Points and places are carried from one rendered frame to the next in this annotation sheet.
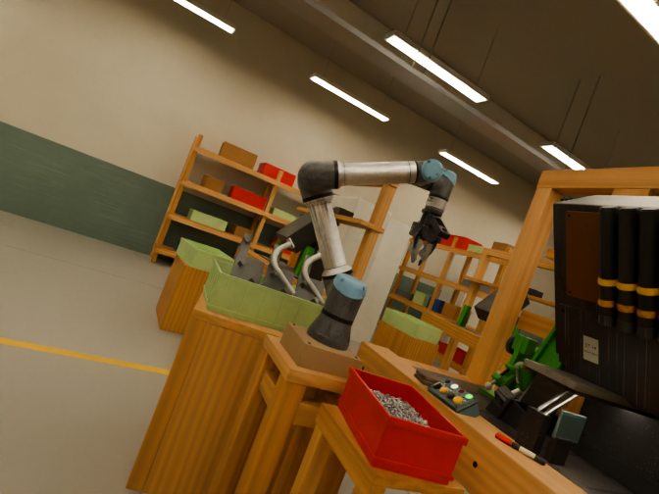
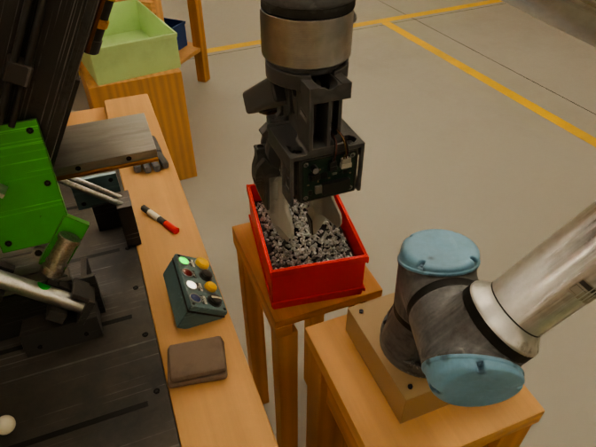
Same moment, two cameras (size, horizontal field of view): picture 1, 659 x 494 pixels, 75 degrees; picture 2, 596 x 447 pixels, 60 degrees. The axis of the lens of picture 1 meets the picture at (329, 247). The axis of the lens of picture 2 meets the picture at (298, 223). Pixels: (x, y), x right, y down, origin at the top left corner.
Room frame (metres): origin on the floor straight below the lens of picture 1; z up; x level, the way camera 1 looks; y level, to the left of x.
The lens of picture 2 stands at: (2.03, -0.32, 1.67)
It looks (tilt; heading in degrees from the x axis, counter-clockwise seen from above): 40 degrees down; 181
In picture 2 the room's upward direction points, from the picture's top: straight up
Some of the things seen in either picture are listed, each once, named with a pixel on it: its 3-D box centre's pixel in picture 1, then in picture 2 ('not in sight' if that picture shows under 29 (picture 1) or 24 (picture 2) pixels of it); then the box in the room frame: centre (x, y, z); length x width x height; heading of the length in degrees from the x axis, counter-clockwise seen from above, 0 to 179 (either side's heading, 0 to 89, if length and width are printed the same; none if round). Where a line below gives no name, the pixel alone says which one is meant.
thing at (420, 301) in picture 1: (442, 296); not in sight; (7.66, -2.20, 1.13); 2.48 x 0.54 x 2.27; 26
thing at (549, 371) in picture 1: (594, 390); (51, 154); (1.18, -0.82, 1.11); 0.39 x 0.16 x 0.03; 112
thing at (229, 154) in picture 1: (257, 225); not in sight; (7.79, 1.36, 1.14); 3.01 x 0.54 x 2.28; 116
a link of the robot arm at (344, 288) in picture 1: (345, 295); (436, 278); (1.48, -0.11, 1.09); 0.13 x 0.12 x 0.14; 5
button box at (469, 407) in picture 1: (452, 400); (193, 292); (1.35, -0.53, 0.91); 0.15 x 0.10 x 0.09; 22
